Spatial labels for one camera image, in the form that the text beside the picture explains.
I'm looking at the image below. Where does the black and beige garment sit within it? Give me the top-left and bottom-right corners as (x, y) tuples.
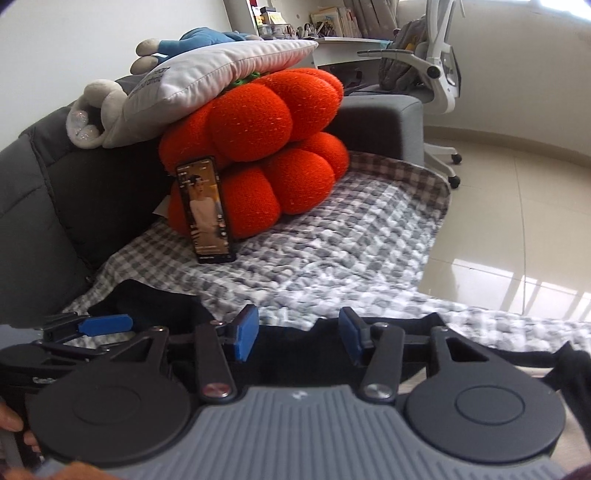
(87, 280), (590, 437)

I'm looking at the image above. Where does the person's left hand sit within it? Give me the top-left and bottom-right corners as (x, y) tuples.
(0, 398), (107, 480)

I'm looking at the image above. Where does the grey white quilted blanket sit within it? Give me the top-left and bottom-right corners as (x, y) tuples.
(69, 153), (590, 351)

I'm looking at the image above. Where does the black smartphone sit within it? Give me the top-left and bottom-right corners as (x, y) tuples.
(176, 157), (235, 264)

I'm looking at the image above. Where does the grey sofa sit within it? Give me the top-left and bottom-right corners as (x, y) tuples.
(1, 94), (436, 328)

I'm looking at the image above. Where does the orange bumpy plush cushion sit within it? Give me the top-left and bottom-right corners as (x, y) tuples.
(158, 68), (349, 240)

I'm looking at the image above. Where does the white plush toy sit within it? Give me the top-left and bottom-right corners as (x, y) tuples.
(66, 38), (160, 149)

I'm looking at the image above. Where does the white pillow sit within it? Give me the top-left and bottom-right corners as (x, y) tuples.
(102, 40), (318, 148)

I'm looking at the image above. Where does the white office chair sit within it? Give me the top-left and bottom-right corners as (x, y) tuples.
(358, 0), (465, 190)

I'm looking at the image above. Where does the blue plush toy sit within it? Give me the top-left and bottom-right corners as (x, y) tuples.
(146, 27), (249, 59)

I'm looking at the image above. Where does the white bookshelf desk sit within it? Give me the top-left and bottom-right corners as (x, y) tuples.
(224, 1), (398, 69)

